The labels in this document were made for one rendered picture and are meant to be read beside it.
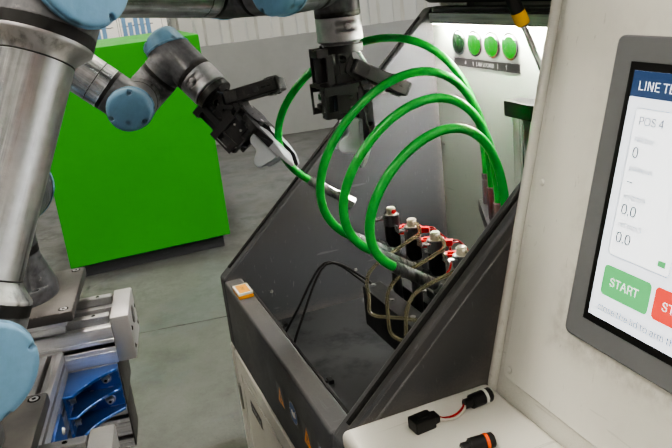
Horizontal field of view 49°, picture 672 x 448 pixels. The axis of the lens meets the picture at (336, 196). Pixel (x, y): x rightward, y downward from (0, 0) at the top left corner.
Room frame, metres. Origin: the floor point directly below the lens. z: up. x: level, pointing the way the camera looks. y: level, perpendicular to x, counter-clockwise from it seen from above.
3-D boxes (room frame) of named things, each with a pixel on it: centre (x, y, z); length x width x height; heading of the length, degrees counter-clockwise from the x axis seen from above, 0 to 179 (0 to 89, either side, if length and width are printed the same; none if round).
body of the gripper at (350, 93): (1.22, -0.03, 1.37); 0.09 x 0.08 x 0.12; 110
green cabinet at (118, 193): (4.59, 1.26, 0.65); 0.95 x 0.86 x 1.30; 109
